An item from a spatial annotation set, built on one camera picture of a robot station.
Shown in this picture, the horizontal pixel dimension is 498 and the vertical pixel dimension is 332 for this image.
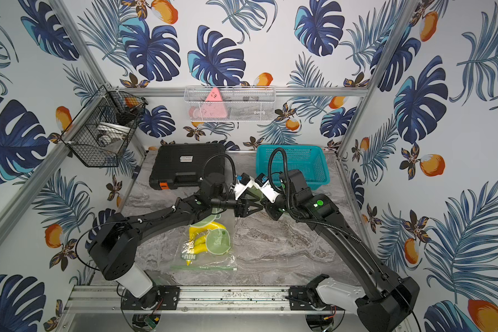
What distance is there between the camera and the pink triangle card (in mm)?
902

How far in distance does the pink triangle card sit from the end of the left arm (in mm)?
383

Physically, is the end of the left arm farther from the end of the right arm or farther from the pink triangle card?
the pink triangle card

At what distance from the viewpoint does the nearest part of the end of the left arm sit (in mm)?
655
